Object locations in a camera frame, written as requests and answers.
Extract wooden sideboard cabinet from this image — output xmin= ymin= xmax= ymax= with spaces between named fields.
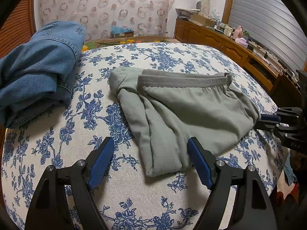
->
xmin=174 ymin=18 xmax=301 ymax=96

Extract pink tissue pack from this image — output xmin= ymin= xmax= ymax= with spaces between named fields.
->
xmin=235 ymin=37 xmax=248 ymax=48

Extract circle patterned curtain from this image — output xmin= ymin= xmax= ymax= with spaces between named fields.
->
xmin=37 ymin=0 xmax=174 ymax=41

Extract pink bottle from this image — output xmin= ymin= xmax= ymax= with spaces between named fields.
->
xmin=233 ymin=25 xmax=243 ymax=39

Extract cardboard box with blue bag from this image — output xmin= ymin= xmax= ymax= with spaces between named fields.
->
xmin=110 ymin=26 xmax=134 ymax=39

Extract colourful flower blanket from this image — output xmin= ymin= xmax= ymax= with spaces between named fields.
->
xmin=82 ymin=36 xmax=180 ymax=52

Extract grey window blind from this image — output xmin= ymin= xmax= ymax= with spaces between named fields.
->
xmin=229 ymin=0 xmax=306 ymax=71

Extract cardboard box on sideboard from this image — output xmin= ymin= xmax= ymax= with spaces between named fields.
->
xmin=189 ymin=14 xmax=216 ymax=28

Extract brown louvered wardrobe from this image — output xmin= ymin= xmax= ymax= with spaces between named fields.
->
xmin=0 ymin=0 xmax=36 ymax=58

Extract folded blue jeans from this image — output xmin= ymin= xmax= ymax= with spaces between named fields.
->
xmin=1 ymin=21 xmax=86 ymax=129

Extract grey pants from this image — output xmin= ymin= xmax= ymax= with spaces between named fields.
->
xmin=109 ymin=67 xmax=261 ymax=177

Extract patterned flat box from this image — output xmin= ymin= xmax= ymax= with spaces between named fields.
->
xmin=175 ymin=8 xmax=200 ymax=20

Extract blue floral white sheet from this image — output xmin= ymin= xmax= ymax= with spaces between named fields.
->
xmin=1 ymin=43 xmax=277 ymax=229

